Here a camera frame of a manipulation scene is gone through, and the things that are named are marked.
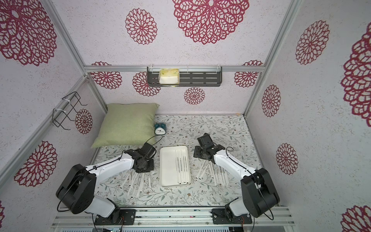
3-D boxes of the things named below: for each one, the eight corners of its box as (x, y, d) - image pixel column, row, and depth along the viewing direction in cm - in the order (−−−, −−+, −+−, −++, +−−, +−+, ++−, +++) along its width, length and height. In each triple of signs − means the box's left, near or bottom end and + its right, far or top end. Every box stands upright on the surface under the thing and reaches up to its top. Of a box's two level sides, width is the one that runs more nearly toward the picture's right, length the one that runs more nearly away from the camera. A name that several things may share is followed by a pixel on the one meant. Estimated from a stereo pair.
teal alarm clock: (155, 135, 110) (153, 128, 103) (156, 130, 113) (154, 123, 106) (165, 135, 110) (164, 128, 103) (166, 130, 113) (165, 123, 106)
